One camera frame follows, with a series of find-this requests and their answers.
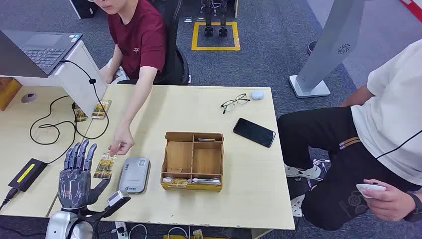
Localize black humanoid robot legs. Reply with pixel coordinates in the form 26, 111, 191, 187
200, 0, 230, 37

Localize brown wooden crate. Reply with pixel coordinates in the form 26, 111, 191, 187
0, 77, 22, 112

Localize white power strip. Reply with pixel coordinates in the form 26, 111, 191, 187
114, 222, 128, 239

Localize black laptop power cable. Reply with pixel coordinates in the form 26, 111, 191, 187
29, 59, 110, 166

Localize white card sleeves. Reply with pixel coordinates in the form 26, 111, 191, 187
188, 177, 221, 186

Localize black cabinet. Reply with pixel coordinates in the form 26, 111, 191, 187
68, 0, 99, 19

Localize dark grey laptop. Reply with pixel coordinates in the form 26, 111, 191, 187
0, 29, 84, 79

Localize guest person's left hand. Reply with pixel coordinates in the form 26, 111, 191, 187
108, 123, 135, 156

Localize round handheld remote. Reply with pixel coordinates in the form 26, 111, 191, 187
355, 183, 386, 199

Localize black wristwatch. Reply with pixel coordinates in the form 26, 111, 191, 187
404, 193, 422, 223

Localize white laptop riser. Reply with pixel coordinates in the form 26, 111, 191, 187
9, 40, 108, 118

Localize black-framed glasses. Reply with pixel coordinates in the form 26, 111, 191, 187
220, 93, 251, 115

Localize black smartphone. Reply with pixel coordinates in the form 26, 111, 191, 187
232, 118, 277, 148

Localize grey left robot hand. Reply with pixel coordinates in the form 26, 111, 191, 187
58, 139, 112, 211

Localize black office chair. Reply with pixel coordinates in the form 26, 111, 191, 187
117, 0, 191, 86

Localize operator person's left hand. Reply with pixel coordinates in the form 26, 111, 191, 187
361, 179, 418, 222

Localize guest person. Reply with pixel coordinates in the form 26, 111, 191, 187
86, 0, 167, 156

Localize yellow-green patterned ID card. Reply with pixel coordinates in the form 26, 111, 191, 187
93, 153, 116, 180

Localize operator person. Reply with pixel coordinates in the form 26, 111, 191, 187
277, 39, 422, 232

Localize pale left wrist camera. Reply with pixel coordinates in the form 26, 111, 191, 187
106, 190, 131, 209

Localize white sneaker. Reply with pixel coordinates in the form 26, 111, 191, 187
290, 194, 306, 218
284, 158, 331, 181

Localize black adapter mains cable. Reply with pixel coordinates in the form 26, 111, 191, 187
0, 188, 19, 212

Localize grey kiosk stand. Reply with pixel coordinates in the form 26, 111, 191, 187
289, 0, 365, 99

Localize white cable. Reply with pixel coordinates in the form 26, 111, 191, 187
128, 224, 148, 239
167, 226, 191, 239

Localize wooden compartment box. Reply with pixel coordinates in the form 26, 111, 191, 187
160, 131, 224, 192

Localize thin black wire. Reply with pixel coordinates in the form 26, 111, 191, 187
376, 129, 422, 160

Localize black yellow-labelled power adapter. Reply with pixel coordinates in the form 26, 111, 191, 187
7, 158, 48, 193

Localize grey card reader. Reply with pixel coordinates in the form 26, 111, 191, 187
118, 157, 151, 194

